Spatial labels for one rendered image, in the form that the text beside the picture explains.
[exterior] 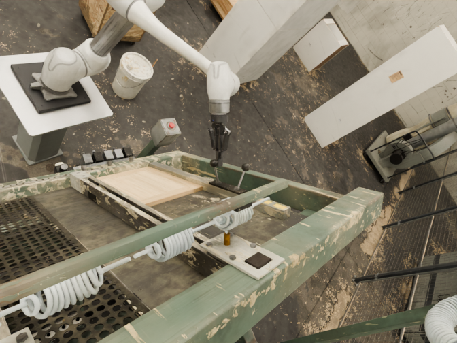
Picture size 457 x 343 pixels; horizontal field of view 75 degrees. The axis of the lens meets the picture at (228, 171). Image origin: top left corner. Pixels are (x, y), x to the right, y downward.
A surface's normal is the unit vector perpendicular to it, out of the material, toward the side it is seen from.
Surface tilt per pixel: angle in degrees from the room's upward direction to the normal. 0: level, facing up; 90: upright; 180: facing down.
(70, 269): 36
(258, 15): 90
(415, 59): 90
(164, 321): 54
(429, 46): 90
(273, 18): 90
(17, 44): 0
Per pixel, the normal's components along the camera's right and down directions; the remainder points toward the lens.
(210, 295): 0.01, -0.96
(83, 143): 0.58, -0.40
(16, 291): 0.71, 0.21
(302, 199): -0.70, 0.20
